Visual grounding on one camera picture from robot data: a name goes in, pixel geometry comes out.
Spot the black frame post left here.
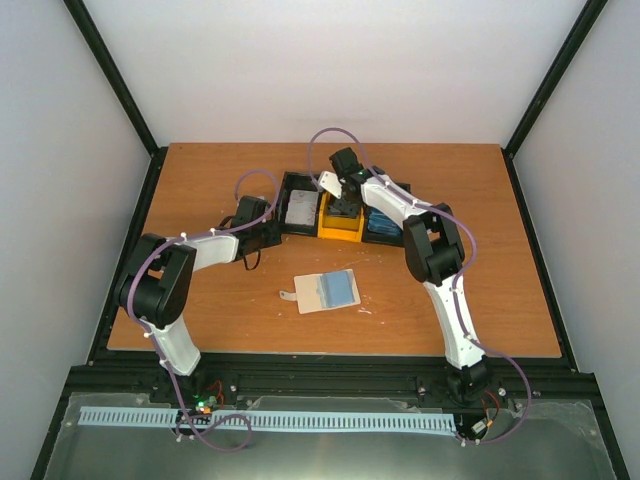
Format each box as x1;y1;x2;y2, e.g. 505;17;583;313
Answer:
63;0;169;157

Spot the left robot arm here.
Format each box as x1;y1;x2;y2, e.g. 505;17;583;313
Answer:
114;196;281;403

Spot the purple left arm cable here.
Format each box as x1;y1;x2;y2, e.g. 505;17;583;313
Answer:
127;169;281;453

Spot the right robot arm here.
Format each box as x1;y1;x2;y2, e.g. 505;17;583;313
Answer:
319;148;489;403

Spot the black front frame rail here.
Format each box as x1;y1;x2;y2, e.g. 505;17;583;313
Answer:
63;352;603;412

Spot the black frame post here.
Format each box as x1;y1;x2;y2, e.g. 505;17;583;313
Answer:
503;0;609;157
63;0;169;157

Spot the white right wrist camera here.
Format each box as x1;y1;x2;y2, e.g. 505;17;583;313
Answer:
318;171;342;199

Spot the black card bin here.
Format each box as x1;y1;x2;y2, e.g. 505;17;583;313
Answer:
361;182;408;247
275;171;321;237

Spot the blue card stack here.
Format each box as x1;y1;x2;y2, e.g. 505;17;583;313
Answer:
367;208;402;237

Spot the black right card bin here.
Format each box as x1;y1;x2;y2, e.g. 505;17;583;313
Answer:
361;182;408;247

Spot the yellow middle card bin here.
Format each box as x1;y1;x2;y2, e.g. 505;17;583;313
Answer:
317;192;365;243

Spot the beige card holder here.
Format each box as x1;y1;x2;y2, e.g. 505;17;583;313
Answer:
279;269;361;315

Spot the light blue cable duct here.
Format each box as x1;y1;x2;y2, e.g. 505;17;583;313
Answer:
77;406;456;436

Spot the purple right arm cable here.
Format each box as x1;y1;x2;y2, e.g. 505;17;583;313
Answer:
306;127;533;447

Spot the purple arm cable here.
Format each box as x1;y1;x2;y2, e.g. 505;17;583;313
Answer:
127;169;281;453
306;127;533;447

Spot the black left card bin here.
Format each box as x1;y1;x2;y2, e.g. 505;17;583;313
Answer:
275;171;321;237

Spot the white card stack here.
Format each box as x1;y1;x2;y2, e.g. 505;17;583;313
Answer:
285;189;319;227

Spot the black frame post right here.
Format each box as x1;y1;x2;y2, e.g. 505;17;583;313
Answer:
503;0;609;157

